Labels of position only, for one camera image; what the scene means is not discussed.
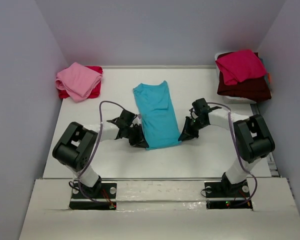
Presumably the turquoise t shirt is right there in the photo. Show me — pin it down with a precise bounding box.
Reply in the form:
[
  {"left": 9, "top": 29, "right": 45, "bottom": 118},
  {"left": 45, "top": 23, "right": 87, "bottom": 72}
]
[{"left": 133, "top": 81, "right": 181, "bottom": 150}]

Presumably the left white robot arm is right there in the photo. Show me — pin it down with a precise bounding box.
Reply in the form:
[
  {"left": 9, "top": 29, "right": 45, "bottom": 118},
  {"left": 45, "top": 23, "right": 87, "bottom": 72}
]
[{"left": 52, "top": 109, "right": 149, "bottom": 198}]

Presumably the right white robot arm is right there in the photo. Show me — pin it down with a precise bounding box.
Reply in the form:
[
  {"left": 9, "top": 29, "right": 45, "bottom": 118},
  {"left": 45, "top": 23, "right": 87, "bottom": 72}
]
[{"left": 178, "top": 98, "right": 275, "bottom": 196}]

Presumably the red folded t shirt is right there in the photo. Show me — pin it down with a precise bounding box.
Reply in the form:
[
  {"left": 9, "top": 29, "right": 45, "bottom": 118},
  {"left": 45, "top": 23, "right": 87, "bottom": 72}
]
[{"left": 57, "top": 65, "right": 104, "bottom": 100}]

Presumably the magenta t shirt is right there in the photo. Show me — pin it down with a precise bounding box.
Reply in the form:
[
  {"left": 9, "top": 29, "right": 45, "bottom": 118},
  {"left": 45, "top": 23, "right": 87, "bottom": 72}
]
[{"left": 215, "top": 49, "right": 267, "bottom": 86}]

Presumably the dark red t shirt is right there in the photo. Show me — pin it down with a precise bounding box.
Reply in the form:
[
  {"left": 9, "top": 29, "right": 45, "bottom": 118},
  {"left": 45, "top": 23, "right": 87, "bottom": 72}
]
[{"left": 217, "top": 51, "right": 273, "bottom": 103}]

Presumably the white perforated basket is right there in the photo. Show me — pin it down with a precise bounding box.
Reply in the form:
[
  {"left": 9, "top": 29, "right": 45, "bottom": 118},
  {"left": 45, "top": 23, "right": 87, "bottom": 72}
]
[{"left": 213, "top": 52, "right": 273, "bottom": 105}]

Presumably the pink folded t shirt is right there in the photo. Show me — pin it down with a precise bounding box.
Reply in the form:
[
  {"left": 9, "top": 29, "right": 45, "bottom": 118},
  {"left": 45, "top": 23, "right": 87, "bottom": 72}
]
[{"left": 55, "top": 61, "right": 102, "bottom": 103}]

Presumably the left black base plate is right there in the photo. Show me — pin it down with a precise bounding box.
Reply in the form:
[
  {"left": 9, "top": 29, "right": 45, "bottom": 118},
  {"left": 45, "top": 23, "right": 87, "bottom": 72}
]
[{"left": 68, "top": 180, "right": 117, "bottom": 211}]

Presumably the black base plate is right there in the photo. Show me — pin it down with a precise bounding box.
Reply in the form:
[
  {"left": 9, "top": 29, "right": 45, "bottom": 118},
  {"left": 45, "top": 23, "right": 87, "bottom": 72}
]
[
  {"left": 200, "top": 180, "right": 253, "bottom": 210},
  {"left": 68, "top": 180, "right": 117, "bottom": 211}
]

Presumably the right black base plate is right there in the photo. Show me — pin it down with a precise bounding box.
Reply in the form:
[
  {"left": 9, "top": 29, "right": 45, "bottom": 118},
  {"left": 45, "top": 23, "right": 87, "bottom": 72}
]
[{"left": 200, "top": 180, "right": 253, "bottom": 210}]

